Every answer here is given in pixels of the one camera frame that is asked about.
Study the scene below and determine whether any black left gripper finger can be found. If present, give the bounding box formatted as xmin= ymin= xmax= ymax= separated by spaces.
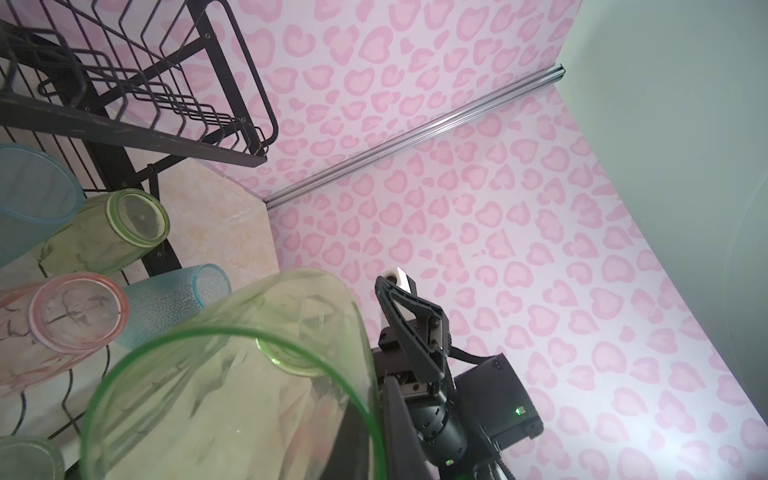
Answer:
xmin=380 ymin=376 xmax=432 ymax=480

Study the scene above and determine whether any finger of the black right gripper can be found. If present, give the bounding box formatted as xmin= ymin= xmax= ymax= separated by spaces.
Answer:
xmin=374 ymin=276 xmax=453 ymax=393

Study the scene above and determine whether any aluminium corner frame right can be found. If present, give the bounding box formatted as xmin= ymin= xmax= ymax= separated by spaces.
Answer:
xmin=264 ymin=64 xmax=566 ymax=211

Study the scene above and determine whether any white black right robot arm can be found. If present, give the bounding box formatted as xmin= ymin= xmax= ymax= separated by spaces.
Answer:
xmin=372 ymin=276 xmax=544 ymax=479

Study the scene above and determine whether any clear pink plastic cup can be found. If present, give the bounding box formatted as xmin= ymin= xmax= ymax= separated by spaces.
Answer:
xmin=1 ymin=272 xmax=129 ymax=397

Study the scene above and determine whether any yellow-green cup front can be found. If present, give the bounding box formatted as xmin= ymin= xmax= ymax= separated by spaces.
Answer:
xmin=1 ymin=436 xmax=65 ymax=480

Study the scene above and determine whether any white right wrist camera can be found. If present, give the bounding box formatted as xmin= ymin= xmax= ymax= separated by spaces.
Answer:
xmin=382 ymin=267 xmax=418 ymax=295

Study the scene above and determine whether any teal clear cup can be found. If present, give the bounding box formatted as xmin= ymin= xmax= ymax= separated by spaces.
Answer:
xmin=115 ymin=264 xmax=232 ymax=350
xmin=1 ymin=143 xmax=84 ymax=266

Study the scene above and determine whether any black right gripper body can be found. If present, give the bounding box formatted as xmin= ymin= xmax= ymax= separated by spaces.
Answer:
xmin=372 ymin=323 xmax=455 ymax=420

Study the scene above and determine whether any black wire dish rack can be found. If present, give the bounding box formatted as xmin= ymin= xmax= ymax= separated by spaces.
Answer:
xmin=1 ymin=1 xmax=279 ymax=288

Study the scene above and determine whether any yellow-green clear cup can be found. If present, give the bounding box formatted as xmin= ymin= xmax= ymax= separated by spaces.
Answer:
xmin=32 ymin=188 xmax=170 ymax=277

